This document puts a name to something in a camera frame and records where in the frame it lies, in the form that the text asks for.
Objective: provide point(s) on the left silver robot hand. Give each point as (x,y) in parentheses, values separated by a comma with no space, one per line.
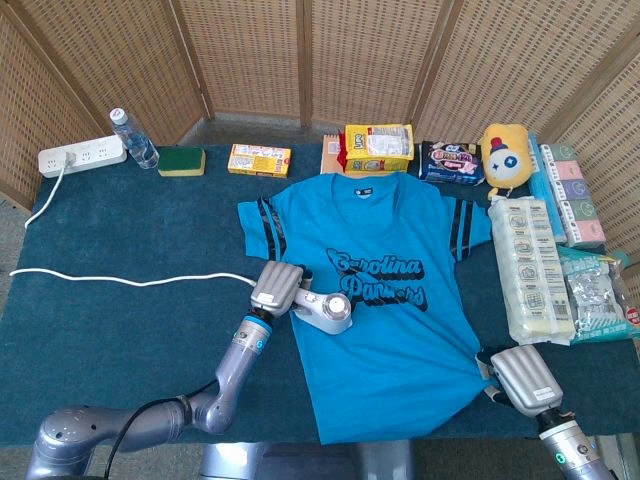
(277,287)

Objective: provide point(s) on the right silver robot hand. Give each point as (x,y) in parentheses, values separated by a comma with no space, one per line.
(525,380)

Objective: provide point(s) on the white handheld steam iron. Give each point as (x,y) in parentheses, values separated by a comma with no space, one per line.
(330,315)

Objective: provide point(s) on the blue printed t-shirt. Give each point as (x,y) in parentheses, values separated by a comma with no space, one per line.
(390,350)

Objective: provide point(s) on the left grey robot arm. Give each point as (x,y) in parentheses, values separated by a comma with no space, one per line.
(235,370)

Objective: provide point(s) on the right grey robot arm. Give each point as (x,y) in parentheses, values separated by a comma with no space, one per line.
(570,450)

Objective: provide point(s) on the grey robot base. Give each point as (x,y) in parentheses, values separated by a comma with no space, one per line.
(305,462)

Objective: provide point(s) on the teal white snack bag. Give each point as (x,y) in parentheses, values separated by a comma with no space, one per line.
(595,300)

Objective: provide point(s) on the cream wrapped tissue pack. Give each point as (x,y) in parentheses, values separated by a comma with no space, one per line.
(530,270)

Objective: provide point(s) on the yellow cardboard snack box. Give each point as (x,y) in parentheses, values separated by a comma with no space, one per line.
(260,161)

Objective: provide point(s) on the green yellow sponge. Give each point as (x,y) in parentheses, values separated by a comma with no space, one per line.
(180,159)

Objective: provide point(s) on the dark teal table cover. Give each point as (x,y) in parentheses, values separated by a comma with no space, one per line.
(125,340)

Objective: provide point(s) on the yellow Lipo snack bag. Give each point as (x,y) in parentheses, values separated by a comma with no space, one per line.
(380,145)

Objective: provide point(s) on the pastel tissue multipack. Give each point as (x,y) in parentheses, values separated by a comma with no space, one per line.
(575,200)

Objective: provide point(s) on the light blue long pack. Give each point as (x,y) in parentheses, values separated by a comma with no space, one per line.
(539,185)

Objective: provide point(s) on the clear plastic water bottle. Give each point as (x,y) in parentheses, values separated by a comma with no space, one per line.
(135,142)

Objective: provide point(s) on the dark sanitary pad pack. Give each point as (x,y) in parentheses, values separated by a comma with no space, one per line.
(450,162)

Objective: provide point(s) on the yellow plush toy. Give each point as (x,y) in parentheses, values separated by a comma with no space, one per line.
(505,160)

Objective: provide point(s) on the white power strip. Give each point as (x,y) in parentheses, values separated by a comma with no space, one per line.
(95,150)

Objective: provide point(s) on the wicker folding screen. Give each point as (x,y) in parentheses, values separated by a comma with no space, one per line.
(250,50)

